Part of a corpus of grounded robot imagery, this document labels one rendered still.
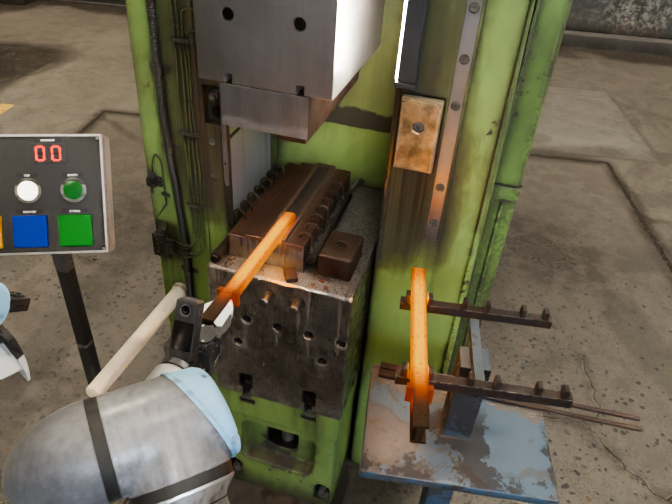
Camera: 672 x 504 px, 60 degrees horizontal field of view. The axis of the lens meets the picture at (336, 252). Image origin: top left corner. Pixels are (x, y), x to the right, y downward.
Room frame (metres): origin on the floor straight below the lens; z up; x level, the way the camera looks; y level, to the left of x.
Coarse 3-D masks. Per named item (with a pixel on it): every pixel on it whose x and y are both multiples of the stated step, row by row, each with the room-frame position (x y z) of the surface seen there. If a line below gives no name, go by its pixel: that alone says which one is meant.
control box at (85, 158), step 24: (0, 144) 1.19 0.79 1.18; (24, 144) 1.20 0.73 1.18; (48, 144) 1.20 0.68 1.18; (72, 144) 1.22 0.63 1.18; (96, 144) 1.23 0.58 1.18; (0, 168) 1.16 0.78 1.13; (24, 168) 1.17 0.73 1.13; (48, 168) 1.18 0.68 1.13; (72, 168) 1.19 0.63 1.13; (96, 168) 1.20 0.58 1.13; (0, 192) 1.13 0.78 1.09; (48, 192) 1.15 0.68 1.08; (96, 192) 1.17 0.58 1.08; (48, 216) 1.12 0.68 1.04; (96, 216) 1.14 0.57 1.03; (96, 240) 1.11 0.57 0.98
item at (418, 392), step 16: (416, 272) 1.01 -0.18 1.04; (416, 288) 0.96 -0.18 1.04; (416, 304) 0.91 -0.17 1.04; (416, 320) 0.86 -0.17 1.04; (416, 336) 0.81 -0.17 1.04; (416, 352) 0.77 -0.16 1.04; (416, 368) 0.73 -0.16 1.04; (416, 384) 0.69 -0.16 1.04; (416, 400) 0.65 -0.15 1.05; (416, 416) 0.61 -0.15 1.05; (416, 432) 0.59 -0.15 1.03
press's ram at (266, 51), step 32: (224, 0) 1.18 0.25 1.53; (256, 0) 1.17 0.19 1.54; (288, 0) 1.15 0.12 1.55; (320, 0) 1.14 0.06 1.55; (352, 0) 1.22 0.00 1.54; (384, 0) 1.53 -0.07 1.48; (224, 32) 1.19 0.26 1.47; (256, 32) 1.17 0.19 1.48; (288, 32) 1.15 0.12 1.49; (320, 32) 1.14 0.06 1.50; (352, 32) 1.24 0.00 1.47; (224, 64) 1.19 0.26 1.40; (256, 64) 1.17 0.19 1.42; (288, 64) 1.15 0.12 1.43; (320, 64) 1.13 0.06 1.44; (352, 64) 1.26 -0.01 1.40; (320, 96) 1.13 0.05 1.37
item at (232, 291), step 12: (288, 216) 1.24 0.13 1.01; (276, 228) 1.18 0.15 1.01; (288, 228) 1.21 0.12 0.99; (264, 240) 1.12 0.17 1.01; (276, 240) 1.13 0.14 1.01; (252, 252) 1.07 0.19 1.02; (264, 252) 1.07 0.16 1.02; (252, 264) 1.02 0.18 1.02; (240, 276) 0.97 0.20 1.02; (252, 276) 0.99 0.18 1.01; (228, 288) 0.92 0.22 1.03; (240, 288) 0.93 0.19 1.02; (216, 300) 0.88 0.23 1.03; (228, 300) 0.88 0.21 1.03; (204, 312) 0.84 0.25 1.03; (216, 312) 0.84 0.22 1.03
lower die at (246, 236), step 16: (288, 176) 1.51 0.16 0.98; (304, 176) 1.50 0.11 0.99; (336, 176) 1.51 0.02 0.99; (272, 192) 1.41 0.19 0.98; (288, 192) 1.40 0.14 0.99; (320, 192) 1.41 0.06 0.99; (256, 208) 1.32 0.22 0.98; (272, 208) 1.31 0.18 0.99; (304, 208) 1.30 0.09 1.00; (320, 208) 1.32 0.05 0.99; (240, 224) 1.23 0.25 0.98; (256, 224) 1.22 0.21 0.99; (272, 224) 1.22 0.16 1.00; (304, 224) 1.24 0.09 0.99; (320, 224) 1.27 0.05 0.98; (240, 240) 1.18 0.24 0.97; (256, 240) 1.17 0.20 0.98; (288, 240) 1.16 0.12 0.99; (304, 240) 1.17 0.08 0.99; (240, 256) 1.18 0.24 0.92; (272, 256) 1.16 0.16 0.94; (288, 256) 1.15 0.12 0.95; (304, 256) 1.15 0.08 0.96
